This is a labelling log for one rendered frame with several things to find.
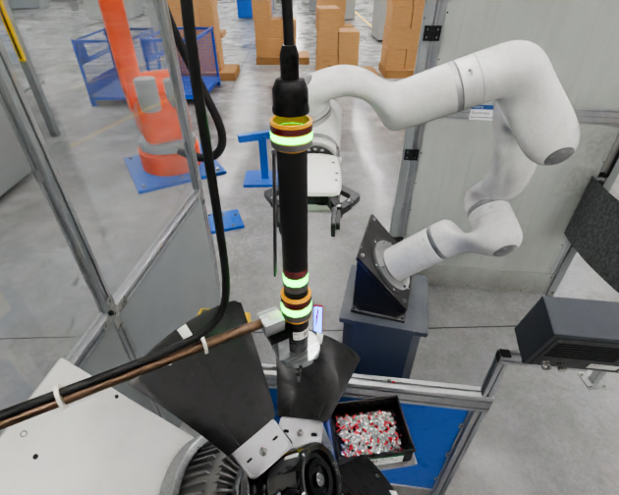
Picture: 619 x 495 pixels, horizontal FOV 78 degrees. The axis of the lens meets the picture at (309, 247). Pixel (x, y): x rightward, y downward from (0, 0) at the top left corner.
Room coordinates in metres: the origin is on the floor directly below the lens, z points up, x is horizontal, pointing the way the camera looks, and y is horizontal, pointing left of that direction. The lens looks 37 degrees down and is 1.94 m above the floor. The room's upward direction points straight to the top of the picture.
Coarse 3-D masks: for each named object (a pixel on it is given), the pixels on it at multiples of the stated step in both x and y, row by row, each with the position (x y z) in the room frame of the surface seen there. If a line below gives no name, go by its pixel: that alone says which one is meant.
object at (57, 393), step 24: (192, 0) 0.34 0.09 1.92; (288, 0) 0.38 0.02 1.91; (192, 24) 0.34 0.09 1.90; (288, 24) 0.38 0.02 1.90; (192, 48) 0.34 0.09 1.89; (192, 72) 0.34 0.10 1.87; (216, 192) 0.34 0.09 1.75; (216, 216) 0.34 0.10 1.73; (192, 336) 0.32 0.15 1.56; (144, 360) 0.29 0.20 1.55; (72, 384) 0.25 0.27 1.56; (24, 408) 0.23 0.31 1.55
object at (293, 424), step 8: (280, 424) 0.40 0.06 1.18; (288, 424) 0.40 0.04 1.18; (296, 424) 0.40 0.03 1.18; (304, 424) 0.40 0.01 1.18; (312, 424) 0.40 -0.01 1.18; (320, 424) 0.40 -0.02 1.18; (296, 432) 0.39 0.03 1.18; (304, 432) 0.39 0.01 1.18; (320, 432) 0.39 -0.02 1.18; (296, 440) 0.37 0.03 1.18; (304, 440) 0.37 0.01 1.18; (312, 440) 0.37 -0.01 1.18; (320, 440) 0.37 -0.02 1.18
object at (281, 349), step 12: (264, 312) 0.37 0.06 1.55; (264, 324) 0.35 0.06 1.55; (276, 324) 0.35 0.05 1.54; (276, 336) 0.35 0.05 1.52; (288, 336) 0.36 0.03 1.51; (312, 336) 0.40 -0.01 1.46; (276, 348) 0.36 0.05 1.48; (288, 348) 0.36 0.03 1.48; (312, 348) 0.38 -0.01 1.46; (288, 360) 0.36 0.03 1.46; (300, 360) 0.36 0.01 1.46; (312, 360) 0.36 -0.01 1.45
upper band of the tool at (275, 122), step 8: (272, 120) 0.38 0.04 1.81; (280, 120) 0.40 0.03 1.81; (288, 120) 0.41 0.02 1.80; (296, 120) 0.41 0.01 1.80; (304, 120) 0.40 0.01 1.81; (280, 128) 0.37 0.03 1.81; (288, 128) 0.36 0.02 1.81; (296, 128) 0.36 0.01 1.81; (304, 128) 0.37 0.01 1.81; (280, 136) 0.37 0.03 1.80; (304, 136) 0.37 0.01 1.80; (280, 144) 0.37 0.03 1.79; (288, 144) 0.36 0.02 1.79; (296, 144) 0.36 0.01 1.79; (288, 152) 0.37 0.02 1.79; (296, 152) 0.37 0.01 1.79
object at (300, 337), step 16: (288, 48) 0.38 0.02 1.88; (288, 64) 0.38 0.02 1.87; (288, 80) 0.38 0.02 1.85; (304, 80) 0.38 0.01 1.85; (272, 96) 0.38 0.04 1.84; (288, 96) 0.37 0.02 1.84; (304, 96) 0.37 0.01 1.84; (272, 112) 0.38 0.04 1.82; (288, 112) 0.37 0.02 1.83; (304, 112) 0.37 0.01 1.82; (304, 336) 0.37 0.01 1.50
